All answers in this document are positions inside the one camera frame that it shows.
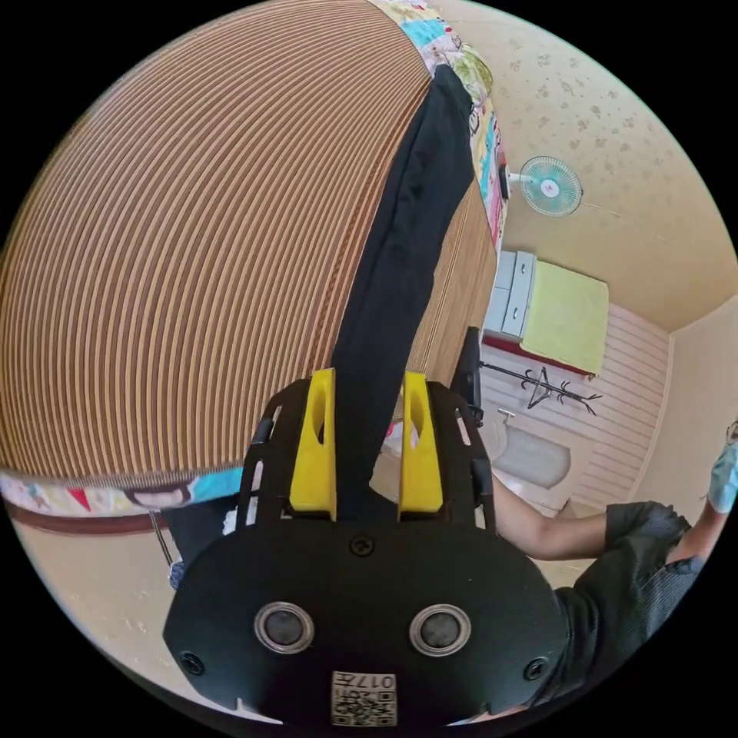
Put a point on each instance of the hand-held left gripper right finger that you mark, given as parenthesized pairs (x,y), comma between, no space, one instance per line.
(421,478)

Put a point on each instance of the person's body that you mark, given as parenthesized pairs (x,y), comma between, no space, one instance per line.
(622,588)

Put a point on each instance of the black pants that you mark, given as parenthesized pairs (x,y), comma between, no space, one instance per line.
(403,248)

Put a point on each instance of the cupboard with yellow cloth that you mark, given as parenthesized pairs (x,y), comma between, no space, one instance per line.
(562,314)

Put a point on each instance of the black coat rack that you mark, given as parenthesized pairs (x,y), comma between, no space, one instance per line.
(545,389)

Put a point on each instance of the teal wall fan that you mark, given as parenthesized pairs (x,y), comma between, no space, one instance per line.
(548,187)

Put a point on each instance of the person's right forearm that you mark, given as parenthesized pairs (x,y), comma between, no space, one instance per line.
(548,527)

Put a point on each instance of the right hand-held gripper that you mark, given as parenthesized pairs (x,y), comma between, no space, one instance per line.
(468,392)

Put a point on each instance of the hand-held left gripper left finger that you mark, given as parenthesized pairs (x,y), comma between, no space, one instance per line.
(314,473)

